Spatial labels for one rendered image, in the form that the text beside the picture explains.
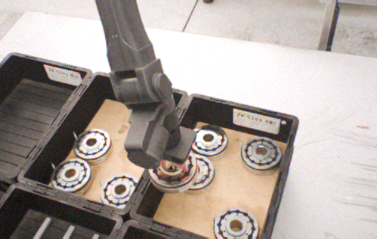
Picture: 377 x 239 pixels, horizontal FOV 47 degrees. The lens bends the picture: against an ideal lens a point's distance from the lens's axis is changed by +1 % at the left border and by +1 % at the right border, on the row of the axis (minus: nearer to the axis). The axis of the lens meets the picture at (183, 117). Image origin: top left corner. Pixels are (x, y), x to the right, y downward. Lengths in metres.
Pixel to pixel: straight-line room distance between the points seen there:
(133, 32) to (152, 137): 0.17
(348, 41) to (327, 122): 1.48
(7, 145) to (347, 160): 0.98
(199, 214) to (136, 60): 0.52
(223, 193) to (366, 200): 0.41
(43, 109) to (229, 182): 0.62
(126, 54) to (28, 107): 0.78
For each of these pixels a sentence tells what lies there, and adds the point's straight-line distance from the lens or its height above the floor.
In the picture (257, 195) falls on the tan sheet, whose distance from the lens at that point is 1.11.
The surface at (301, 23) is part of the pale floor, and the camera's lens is 2.98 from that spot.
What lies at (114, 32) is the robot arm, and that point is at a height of 1.38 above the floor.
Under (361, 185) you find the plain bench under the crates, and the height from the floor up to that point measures 0.70.
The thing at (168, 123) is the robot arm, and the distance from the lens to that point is 0.75.
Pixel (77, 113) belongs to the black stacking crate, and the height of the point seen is 0.90.
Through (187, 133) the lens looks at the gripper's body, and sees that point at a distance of 0.83.
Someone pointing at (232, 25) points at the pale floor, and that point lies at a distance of 2.93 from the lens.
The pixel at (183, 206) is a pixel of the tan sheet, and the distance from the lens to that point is 1.09.
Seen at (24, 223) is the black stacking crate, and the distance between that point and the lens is 1.18.
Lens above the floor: 1.78
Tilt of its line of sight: 49 degrees down
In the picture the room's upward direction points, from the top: 7 degrees counter-clockwise
